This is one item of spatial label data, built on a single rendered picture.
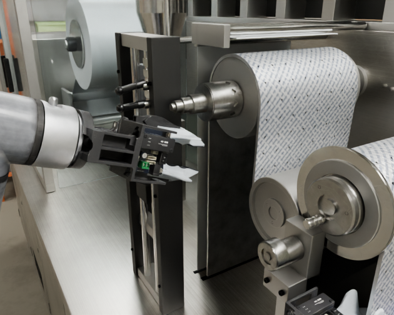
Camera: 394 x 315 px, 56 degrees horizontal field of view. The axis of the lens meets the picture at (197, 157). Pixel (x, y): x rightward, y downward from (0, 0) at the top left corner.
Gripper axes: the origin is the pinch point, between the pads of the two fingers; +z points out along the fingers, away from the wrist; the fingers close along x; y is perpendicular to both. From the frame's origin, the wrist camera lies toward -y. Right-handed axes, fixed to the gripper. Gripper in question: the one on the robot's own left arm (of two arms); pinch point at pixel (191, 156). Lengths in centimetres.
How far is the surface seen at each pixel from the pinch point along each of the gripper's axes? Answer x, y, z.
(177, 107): 7.1, -2.4, -2.8
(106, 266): -32.8, -31.7, 7.2
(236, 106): 9.5, 0.7, 6.6
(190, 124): 6, -71, 52
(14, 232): -96, -227, 38
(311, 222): -3.6, 20.6, 4.6
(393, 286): -10.0, 27.1, 16.5
